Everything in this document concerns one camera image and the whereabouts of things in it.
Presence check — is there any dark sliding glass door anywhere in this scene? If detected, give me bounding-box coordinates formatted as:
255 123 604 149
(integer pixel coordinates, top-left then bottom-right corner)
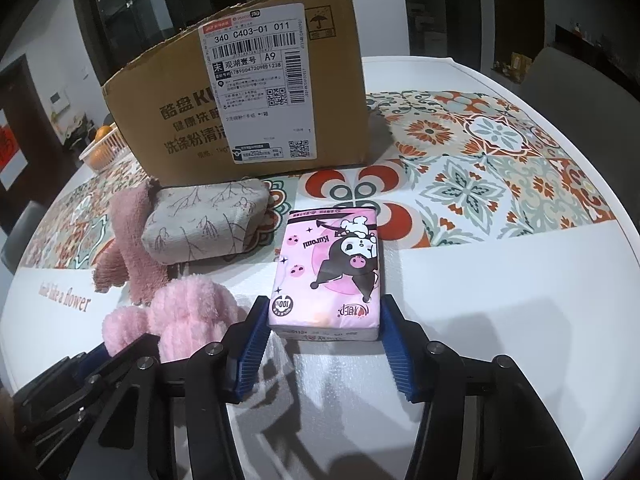
72 0 291 92

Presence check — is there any shoe rack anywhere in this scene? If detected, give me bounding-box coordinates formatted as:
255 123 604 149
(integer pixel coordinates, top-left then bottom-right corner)
69 115 96 152

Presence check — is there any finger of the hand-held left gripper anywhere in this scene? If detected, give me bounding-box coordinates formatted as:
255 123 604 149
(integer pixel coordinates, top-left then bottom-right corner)
72 332 162 386

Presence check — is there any patterned table runner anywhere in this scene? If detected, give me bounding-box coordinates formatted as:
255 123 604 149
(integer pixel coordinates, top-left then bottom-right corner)
25 90 618 271

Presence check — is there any dark wardrobe with handles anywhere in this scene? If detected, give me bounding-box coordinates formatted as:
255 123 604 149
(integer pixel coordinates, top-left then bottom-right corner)
470 0 546 56

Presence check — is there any red wall poster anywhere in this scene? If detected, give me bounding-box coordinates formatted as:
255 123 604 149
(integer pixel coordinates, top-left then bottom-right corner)
0 110 28 191

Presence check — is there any pink towel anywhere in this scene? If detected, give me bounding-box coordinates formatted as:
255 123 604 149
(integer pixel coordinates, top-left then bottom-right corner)
92 180 168 305

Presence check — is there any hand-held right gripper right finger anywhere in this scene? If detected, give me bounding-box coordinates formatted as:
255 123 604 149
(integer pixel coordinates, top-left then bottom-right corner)
382 296 571 480

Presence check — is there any grey dining chair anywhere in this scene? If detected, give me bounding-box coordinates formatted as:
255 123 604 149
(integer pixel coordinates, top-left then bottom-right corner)
520 47 640 107
0 202 43 276

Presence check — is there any pink fluffy plush cloth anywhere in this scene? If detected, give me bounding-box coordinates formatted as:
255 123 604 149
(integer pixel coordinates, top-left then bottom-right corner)
102 275 248 361

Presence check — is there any floral beige pouch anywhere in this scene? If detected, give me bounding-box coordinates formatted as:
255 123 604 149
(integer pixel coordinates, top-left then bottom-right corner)
142 176 271 265

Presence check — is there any brown cardboard box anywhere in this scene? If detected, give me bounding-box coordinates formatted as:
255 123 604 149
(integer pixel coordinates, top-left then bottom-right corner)
101 0 377 188

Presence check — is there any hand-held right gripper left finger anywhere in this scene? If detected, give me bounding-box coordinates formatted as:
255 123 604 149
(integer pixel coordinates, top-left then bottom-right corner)
75 296 273 480

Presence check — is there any white plastic fruit basket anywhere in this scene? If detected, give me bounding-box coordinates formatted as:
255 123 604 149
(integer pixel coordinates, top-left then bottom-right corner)
80 124 132 171

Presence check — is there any brown entrance door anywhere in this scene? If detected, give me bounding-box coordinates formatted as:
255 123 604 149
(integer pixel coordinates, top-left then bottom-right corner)
0 55 48 196

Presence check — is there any pink cartoon tissue pack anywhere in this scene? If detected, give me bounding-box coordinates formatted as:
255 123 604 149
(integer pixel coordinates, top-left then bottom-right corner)
267 205 385 342

